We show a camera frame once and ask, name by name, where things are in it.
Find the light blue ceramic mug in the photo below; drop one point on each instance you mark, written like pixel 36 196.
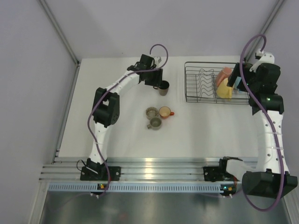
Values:
pixel 237 81

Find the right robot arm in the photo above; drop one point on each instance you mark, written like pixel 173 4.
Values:
pixel 271 177

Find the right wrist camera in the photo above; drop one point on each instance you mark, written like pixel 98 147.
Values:
pixel 263 57

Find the perforated cable duct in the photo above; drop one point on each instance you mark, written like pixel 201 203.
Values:
pixel 139 187

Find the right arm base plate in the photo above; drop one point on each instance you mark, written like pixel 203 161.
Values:
pixel 215 173

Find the fluted beige small cup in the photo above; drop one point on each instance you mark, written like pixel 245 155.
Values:
pixel 151 112

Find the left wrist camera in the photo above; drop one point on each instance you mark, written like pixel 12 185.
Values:
pixel 157 60

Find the dark brown mug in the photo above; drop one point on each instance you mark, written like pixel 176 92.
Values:
pixel 162 88

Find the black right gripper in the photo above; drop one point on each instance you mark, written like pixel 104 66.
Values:
pixel 236 73

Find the aluminium mounting rail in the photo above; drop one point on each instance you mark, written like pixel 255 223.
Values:
pixel 66 169

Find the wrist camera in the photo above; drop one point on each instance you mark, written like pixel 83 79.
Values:
pixel 263 57
pixel 157 60

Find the grey-brown stoneware cup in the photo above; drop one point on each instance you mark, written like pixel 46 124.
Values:
pixel 155 123

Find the pink ceramic mug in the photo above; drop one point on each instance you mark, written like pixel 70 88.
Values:
pixel 224 73

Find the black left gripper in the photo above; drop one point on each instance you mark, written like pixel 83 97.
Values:
pixel 157 79

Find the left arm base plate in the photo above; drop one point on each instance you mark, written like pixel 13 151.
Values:
pixel 102 175

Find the grey wire dish rack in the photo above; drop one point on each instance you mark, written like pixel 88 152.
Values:
pixel 200 84

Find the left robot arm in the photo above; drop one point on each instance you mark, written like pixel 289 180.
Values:
pixel 106 104

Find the yellow ceramic mug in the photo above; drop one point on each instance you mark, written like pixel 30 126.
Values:
pixel 224 91

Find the small orange cup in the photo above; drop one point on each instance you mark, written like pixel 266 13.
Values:
pixel 165 112

